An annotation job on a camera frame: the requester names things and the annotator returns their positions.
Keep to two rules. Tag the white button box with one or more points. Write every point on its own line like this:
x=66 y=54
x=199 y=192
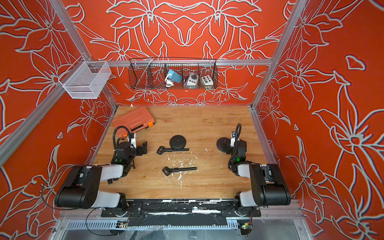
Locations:
x=207 y=81

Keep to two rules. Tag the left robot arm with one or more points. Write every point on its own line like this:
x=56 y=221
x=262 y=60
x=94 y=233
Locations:
x=80 y=189

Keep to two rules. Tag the clear plastic wall bin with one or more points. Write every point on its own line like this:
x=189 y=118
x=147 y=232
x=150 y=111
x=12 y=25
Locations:
x=86 y=80

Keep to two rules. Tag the teal box in basket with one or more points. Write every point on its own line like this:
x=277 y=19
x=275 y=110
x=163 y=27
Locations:
x=174 y=76

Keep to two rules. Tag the black round stand base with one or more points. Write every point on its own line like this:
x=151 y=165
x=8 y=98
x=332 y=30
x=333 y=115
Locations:
x=178 y=142

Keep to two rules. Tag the orange plastic tool case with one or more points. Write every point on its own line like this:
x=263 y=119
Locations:
x=135 y=120

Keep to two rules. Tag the black mic clip pole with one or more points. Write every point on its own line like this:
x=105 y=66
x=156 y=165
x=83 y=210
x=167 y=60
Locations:
x=161 y=150
x=168 y=171

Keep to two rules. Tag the black wire wall basket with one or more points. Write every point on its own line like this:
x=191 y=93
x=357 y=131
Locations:
x=150 y=73

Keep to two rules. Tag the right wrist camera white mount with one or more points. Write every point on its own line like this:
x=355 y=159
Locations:
x=233 y=139

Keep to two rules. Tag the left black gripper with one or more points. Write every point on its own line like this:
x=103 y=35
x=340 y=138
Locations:
x=141 y=149

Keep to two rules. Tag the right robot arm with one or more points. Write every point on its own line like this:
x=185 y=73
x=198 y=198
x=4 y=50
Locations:
x=268 y=187

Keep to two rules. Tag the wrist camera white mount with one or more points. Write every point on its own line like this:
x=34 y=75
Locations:
x=233 y=139
x=132 y=140

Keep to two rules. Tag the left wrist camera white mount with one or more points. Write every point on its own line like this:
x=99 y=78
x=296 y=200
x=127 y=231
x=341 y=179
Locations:
x=132 y=140

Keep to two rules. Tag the white device black knobs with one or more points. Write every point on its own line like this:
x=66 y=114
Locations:
x=192 y=80

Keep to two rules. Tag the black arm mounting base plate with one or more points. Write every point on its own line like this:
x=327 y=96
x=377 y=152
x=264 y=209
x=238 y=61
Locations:
x=200 y=213

